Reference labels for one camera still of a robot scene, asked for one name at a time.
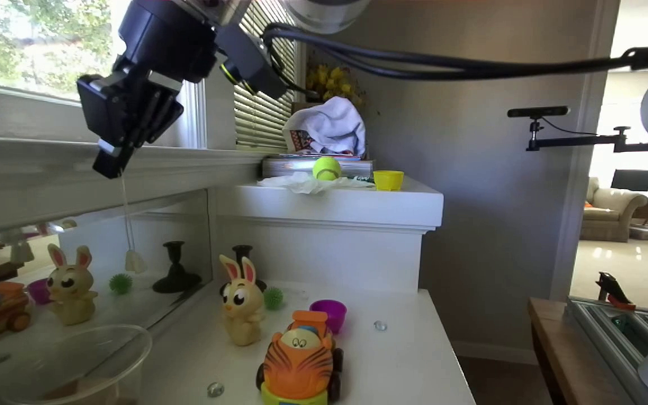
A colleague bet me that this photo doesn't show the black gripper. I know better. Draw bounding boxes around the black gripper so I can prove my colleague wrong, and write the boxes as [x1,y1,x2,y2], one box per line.
[75,0,224,183]

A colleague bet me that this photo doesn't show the white blinds pull cord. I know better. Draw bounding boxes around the white blinds pull cord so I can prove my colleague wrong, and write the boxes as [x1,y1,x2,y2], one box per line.
[118,176,148,275]

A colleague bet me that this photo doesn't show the white framed window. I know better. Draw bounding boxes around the white framed window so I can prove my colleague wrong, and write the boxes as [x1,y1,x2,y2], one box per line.
[0,0,208,150]

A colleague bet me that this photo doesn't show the white slatted lowered window blinds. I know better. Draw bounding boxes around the white slatted lowered window blinds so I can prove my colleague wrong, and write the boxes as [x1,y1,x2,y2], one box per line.
[231,0,310,150]

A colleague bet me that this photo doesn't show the mirror backsplash panel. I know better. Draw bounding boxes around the mirror backsplash panel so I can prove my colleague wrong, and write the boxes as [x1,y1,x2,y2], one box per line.
[0,190,217,356]

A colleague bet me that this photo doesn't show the black candle holder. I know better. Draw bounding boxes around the black candle holder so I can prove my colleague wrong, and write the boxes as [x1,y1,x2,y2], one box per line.
[231,243,271,295]

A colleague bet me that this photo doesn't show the white crumpled tissue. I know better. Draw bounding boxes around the white crumpled tissue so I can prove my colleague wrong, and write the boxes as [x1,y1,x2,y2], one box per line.
[255,172,373,201]

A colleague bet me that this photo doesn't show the yellow flower bunch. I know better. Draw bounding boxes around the yellow flower bunch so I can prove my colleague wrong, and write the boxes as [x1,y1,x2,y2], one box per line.
[304,60,370,115]

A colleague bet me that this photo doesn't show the yellow-green tennis ball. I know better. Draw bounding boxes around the yellow-green tennis ball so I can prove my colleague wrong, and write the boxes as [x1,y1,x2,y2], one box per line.
[310,153,346,183]

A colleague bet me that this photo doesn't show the yellow bunny toy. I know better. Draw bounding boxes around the yellow bunny toy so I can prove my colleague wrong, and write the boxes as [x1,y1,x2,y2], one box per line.
[217,253,268,349]

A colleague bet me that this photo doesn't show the green pompom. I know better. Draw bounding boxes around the green pompom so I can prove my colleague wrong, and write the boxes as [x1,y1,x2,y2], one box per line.
[261,285,288,313]

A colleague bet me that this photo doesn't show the white tall cabinet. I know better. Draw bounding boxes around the white tall cabinet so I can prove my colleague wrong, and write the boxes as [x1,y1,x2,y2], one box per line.
[210,173,447,300]

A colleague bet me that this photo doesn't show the clear plastic bowl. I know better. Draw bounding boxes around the clear plastic bowl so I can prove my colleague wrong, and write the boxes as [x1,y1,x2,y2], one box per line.
[0,322,156,405]

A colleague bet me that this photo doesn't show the small yellow cup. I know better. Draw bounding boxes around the small yellow cup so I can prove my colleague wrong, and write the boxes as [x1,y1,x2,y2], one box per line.
[372,168,407,193]

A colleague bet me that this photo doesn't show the purple small bowl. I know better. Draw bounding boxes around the purple small bowl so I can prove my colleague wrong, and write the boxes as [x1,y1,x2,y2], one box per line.
[308,298,350,338]

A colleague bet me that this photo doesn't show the orange tiger toy car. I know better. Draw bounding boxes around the orange tiger toy car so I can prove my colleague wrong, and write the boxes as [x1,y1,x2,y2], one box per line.
[255,309,346,405]

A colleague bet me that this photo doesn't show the white low counter cabinet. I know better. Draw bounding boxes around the white low counter cabinet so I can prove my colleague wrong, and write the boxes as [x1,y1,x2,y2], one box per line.
[0,276,478,405]

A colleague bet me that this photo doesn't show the brown wooden table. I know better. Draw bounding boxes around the brown wooden table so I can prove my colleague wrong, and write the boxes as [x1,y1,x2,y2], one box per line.
[526,295,604,405]

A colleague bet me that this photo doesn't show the beige sofa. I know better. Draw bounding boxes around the beige sofa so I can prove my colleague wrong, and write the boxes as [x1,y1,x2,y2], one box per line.
[578,176,648,245]

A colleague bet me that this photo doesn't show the dark background screen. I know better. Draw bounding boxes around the dark background screen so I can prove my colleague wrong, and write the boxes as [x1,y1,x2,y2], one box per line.
[611,167,648,193]

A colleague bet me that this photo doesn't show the red and black clamp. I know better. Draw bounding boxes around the red and black clamp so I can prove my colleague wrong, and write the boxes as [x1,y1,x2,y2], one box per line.
[594,270,640,316]

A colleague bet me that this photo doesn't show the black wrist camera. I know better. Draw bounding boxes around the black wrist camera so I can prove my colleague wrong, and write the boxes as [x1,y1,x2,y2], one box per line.
[215,22,295,102]

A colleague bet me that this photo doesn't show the black bar camera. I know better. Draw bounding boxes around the black bar camera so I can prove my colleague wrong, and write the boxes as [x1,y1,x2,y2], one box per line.
[507,104,569,121]

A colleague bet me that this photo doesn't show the black camera stand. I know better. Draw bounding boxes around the black camera stand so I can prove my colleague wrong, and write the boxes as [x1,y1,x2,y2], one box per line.
[525,117,648,155]

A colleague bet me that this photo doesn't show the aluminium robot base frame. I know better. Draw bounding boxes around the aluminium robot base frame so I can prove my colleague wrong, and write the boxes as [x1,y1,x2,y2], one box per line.
[565,295,648,405]

